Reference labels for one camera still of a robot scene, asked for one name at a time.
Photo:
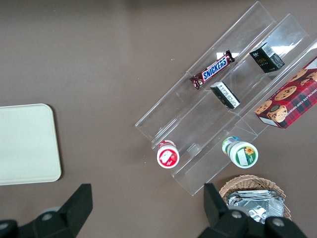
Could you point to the clear acrylic stepped display stand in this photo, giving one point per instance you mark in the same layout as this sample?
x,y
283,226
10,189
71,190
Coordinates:
x,y
198,119

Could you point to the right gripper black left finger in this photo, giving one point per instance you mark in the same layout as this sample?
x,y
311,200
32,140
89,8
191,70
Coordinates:
x,y
74,213

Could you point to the red tartan cookie box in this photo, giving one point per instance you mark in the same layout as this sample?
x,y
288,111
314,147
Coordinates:
x,y
292,99

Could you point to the small black box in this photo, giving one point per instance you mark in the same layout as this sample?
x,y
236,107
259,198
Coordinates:
x,y
266,59
225,95

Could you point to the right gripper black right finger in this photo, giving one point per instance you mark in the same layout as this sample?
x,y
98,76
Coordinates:
x,y
223,223

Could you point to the Snickers chocolate bar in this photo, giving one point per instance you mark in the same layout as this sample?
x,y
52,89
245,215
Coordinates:
x,y
213,70

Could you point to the foil wrapped sandwich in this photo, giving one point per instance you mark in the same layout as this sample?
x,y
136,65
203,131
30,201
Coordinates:
x,y
257,203

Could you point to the beige plastic tray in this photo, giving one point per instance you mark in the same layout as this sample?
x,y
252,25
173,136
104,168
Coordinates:
x,y
27,146

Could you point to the strawberry yogurt cup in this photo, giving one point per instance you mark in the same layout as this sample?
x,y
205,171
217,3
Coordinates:
x,y
168,156

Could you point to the green sunflower yogurt cup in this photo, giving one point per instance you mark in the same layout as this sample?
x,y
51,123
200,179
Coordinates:
x,y
244,153

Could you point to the light wicker basket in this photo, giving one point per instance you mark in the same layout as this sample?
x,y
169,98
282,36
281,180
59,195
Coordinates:
x,y
247,182

